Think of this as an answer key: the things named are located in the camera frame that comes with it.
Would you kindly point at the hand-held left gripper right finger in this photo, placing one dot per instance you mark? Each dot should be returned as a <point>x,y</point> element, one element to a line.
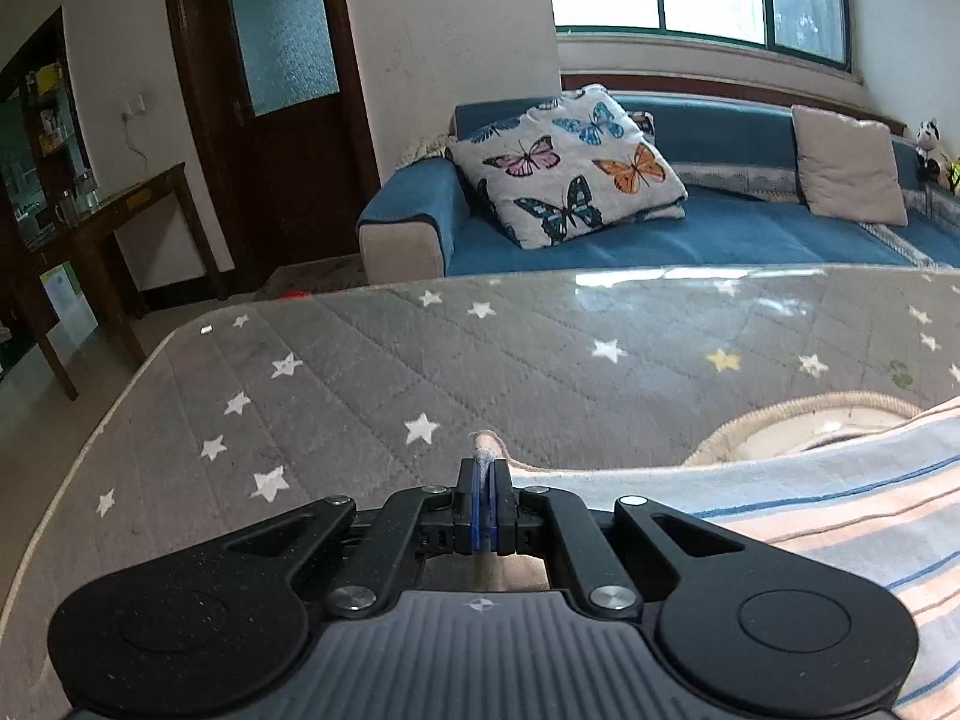
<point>491,510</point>

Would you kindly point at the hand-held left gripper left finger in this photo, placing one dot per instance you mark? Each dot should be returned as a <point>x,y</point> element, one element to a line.
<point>469,510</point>

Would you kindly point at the striped blue and peach shirt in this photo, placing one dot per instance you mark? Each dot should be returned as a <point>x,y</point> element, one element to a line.
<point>787,499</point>

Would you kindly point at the grey star-pattern table cover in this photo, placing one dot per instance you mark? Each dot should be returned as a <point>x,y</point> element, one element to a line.
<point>375,360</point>

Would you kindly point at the small red item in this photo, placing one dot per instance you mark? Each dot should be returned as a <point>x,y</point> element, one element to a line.
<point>295,293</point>

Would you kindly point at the butterfly print pillow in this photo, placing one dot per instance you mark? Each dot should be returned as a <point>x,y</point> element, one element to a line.
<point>562,165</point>

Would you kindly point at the blue sofa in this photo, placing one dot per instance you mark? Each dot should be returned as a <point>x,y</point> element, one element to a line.
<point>712,229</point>

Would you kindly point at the cream knit throw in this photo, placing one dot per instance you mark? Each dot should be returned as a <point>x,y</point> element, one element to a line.
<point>420,151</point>

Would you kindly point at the dark wooden door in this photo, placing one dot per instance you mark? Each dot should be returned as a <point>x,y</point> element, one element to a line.
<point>315,165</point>

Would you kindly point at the green and white box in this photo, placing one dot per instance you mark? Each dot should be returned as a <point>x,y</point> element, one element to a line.
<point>67,307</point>

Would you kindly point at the dark wooden side table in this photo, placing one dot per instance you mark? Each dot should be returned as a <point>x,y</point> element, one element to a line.
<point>112,211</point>

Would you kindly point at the beige pillow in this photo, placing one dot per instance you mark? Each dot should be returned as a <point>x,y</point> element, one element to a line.
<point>847,165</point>

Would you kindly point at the green toy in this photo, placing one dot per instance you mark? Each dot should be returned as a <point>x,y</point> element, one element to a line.
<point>952,176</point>

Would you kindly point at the panda plush toy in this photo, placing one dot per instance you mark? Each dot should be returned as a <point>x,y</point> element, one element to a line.
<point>930,139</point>

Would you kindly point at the glass-front wooden cabinet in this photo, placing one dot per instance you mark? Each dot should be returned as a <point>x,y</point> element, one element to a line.
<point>45,105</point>

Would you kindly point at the wall switch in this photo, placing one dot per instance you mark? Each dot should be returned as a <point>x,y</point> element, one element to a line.
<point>135,106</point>

